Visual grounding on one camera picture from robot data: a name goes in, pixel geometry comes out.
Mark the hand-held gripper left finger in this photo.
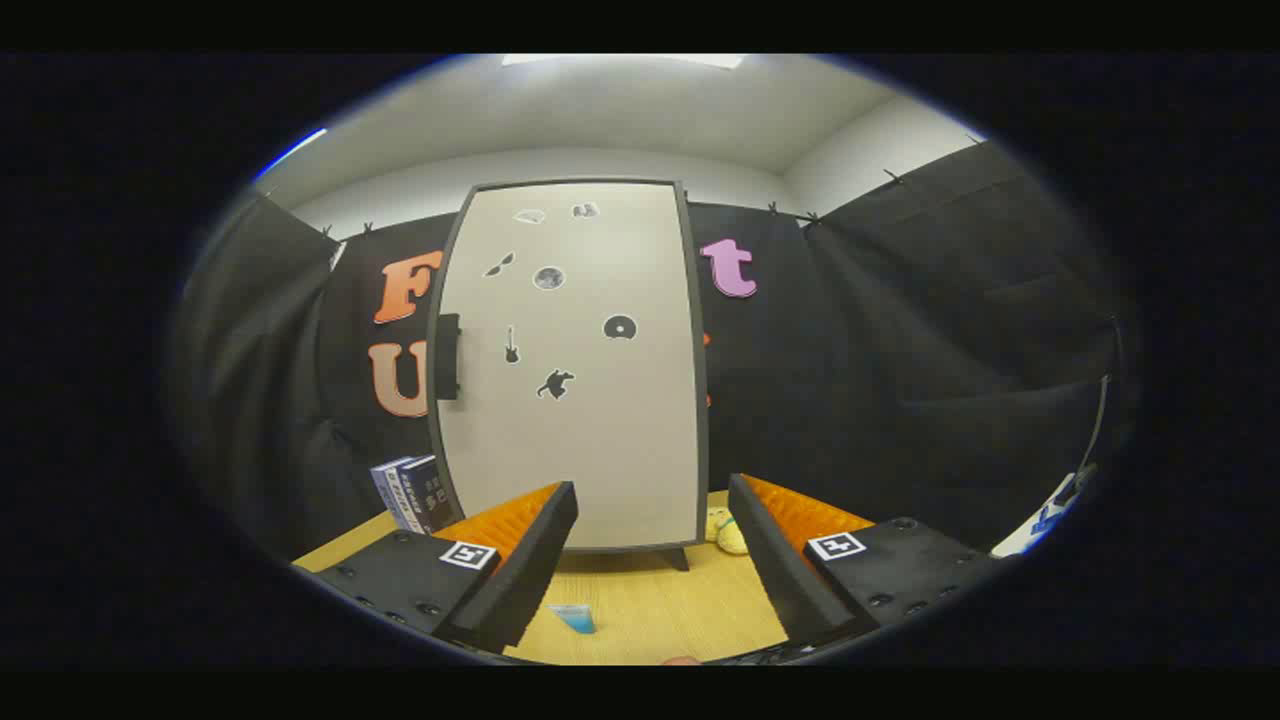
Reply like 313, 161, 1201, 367
292, 481, 579, 654

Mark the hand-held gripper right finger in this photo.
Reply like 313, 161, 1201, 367
728, 473, 1001, 649

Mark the yellow plush toy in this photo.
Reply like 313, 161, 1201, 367
705, 506, 749, 556

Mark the grey cabinet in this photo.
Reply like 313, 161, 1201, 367
425, 178, 711, 573

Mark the dark navy book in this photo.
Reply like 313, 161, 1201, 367
400, 455, 461, 534

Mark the light blue book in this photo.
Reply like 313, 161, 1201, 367
370, 462, 411, 534

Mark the black backdrop cloth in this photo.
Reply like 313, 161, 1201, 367
170, 140, 1141, 561

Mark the white and blue object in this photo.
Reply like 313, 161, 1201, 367
990, 462, 1098, 558

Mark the long ceiling light strip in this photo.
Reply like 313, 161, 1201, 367
253, 127, 328, 183

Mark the rectangular ceiling light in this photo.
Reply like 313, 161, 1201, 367
500, 53, 746, 69

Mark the black door handle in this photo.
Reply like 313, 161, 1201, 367
436, 313, 463, 401

